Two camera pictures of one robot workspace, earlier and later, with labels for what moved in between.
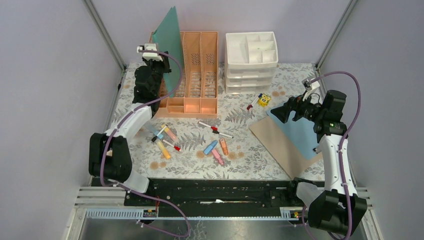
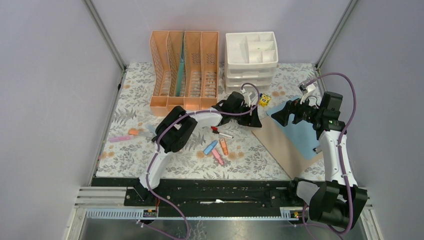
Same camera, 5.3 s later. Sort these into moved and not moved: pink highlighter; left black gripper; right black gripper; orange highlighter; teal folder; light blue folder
Moved: left black gripper; teal folder
Not moved: light blue folder; orange highlighter; pink highlighter; right black gripper
